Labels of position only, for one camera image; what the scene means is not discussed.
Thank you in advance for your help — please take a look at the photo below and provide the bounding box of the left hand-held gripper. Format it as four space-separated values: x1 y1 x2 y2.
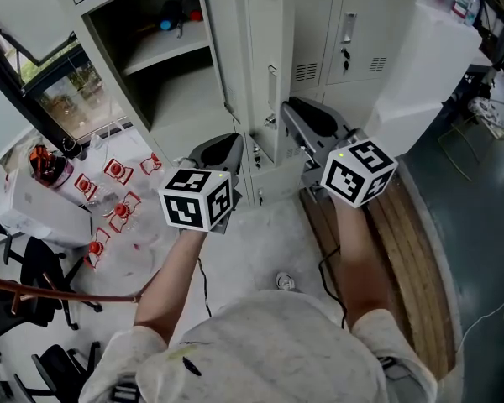
157 132 245 235

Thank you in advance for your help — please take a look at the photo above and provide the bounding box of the orange and black bundle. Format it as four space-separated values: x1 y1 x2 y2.
28 144 76 190

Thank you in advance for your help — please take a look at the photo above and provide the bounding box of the person's right forearm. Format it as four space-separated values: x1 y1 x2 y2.
328 194 395 333

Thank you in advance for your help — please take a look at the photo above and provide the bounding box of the white cardboard box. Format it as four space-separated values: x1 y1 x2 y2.
0 168 93 249

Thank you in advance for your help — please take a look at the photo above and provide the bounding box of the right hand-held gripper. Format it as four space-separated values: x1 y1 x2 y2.
280 97 399 209

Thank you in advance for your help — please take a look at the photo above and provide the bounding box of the grey metal locker door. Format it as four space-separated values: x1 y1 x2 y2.
194 0 296 166

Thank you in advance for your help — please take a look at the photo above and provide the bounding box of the patterned white cushion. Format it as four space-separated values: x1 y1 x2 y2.
467 96 504 128

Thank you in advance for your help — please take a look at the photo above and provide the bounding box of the clear plastic bottle red label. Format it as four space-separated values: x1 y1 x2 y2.
451 0 480 27

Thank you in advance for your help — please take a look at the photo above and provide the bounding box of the black window frame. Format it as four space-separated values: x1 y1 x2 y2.
0 0 134 146

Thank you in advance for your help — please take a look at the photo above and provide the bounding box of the copper coat rack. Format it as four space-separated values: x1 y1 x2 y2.
0 267 161 315

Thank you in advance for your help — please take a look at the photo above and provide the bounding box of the black object with blue cap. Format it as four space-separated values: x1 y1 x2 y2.
158 0 191 39

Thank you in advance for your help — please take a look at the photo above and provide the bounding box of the gold wire rack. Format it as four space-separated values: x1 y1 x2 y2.
438 97 504 183

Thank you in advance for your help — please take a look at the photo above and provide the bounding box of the person's left forearm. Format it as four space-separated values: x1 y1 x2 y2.
133 224 207 346

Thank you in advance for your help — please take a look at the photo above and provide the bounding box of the white foam box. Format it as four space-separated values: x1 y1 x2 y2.
363 1 484 159

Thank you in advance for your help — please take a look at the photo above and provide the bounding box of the grey metal locker cabinet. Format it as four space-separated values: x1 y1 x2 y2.
45 0 419 216

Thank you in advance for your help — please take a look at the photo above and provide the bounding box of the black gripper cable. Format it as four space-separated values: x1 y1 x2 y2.
317 244 348 330
196 257 213 319

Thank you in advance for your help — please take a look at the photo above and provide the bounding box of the person's white shoe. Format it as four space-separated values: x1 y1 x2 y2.
275 271 297 292

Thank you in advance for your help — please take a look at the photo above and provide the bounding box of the wooden floor board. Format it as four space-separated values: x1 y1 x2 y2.
298 170 458 382

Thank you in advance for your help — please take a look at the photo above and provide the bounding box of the black office chair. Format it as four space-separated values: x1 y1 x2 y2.
13 341 102 403
0 203 104 339

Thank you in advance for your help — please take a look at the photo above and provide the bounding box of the red-capped clear water bottle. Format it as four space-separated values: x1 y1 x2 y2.
73 173 99 202
108 191 143 234
139 152 164 176
102 158 134 186
82 227 112 270

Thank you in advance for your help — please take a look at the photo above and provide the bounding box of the person's white shirt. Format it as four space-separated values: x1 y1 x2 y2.
78 289 438 403

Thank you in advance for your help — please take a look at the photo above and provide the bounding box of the thin white cable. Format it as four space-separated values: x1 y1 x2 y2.
455 296 504 359

